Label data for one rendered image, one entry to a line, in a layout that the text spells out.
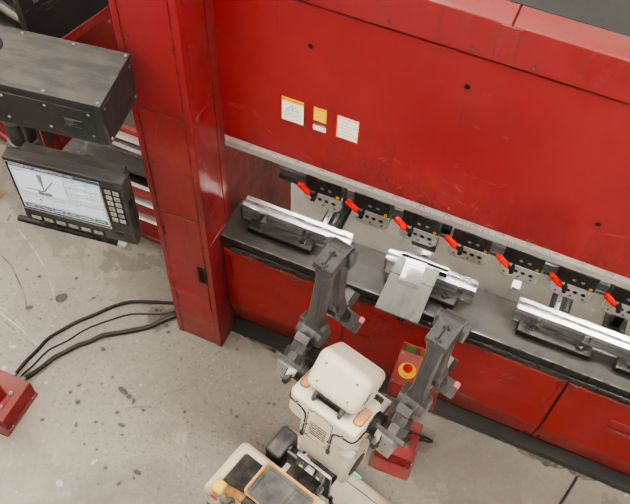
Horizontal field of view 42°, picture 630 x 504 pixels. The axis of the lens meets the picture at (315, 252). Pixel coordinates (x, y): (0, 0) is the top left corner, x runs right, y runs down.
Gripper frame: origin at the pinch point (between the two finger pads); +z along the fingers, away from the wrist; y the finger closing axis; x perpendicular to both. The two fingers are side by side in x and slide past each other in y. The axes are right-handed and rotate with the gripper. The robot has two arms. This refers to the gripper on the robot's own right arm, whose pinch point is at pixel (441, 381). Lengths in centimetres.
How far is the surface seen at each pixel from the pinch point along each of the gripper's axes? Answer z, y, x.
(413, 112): -61, 48, -68
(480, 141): -55, 25, -71
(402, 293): 9.8, 33.2, -20.1
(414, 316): 7.2, 23.6, -15.0
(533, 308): 26, -11, -45
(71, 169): -73, 134, 11
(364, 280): 22, 52, -17
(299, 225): 13, 87, -21
